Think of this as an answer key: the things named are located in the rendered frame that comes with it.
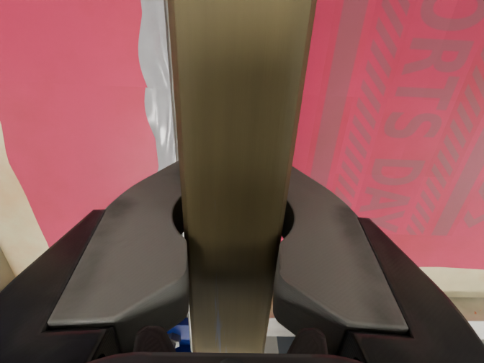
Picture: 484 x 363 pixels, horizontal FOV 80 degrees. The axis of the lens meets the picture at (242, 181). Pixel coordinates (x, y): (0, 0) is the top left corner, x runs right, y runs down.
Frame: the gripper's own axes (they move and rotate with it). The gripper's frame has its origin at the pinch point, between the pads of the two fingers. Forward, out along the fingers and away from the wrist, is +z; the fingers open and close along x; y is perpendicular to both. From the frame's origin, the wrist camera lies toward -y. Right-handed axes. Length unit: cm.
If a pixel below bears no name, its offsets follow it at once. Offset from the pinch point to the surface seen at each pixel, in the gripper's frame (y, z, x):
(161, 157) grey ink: 6.2, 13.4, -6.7
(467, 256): 18.0, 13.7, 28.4
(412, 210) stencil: 11.5, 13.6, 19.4
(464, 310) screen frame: 25.2, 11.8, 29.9
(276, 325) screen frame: 26.8, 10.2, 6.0
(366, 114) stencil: 1.3, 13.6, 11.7
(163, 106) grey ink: 1.3, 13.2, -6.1
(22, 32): -3.8, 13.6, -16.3
